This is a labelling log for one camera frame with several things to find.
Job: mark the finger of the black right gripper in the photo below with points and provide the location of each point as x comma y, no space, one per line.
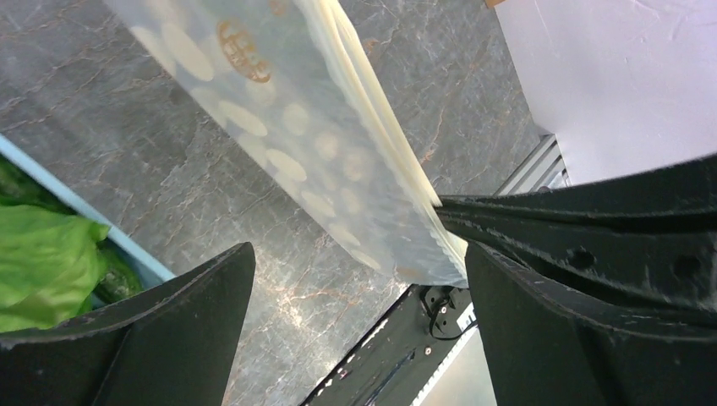
651,235

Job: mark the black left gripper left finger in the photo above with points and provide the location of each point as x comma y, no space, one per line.
173,344

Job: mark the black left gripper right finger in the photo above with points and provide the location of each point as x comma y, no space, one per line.
549,344

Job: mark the green toy lettuce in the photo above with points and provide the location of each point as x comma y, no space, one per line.
50,265

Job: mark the clear dotted zip top bag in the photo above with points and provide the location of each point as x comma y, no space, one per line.
290,82

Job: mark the light blue plastic basket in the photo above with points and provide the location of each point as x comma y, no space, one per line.
25,181

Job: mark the green toy cucumber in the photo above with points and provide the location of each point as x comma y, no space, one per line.
120,282

